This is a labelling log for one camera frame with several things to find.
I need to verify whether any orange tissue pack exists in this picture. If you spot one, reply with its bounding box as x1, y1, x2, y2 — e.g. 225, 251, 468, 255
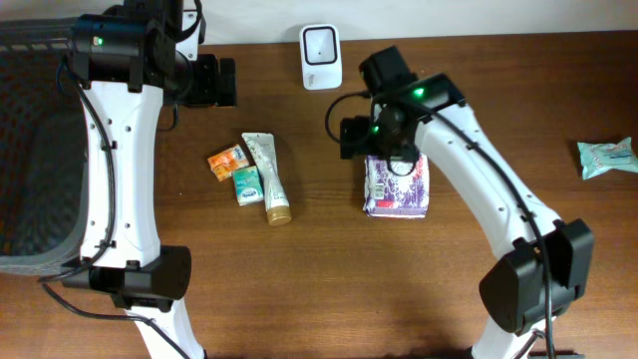
207, 145, 249, 181

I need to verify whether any mint green wipes pack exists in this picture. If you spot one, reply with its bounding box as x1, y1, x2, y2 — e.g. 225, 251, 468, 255
577, 137, 638, 180

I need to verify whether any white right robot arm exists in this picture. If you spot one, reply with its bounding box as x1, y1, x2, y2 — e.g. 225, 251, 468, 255
340, 46, 594, 358

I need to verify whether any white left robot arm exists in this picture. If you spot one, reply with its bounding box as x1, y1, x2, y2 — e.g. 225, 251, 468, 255
57, 1, 236, 358

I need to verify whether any white barcode scanner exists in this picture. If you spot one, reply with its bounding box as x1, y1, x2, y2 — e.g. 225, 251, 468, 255
299, 24, 343, 91

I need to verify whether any small teal tissue pack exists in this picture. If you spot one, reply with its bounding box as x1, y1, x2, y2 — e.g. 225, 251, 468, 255
232, 166, 263, 206

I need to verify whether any white cream tube gold cap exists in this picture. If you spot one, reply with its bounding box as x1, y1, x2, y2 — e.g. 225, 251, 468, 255
241, 133, 292, 226

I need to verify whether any dark grey plastic basket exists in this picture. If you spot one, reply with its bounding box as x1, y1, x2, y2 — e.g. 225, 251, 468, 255
1, 18, 88, 276

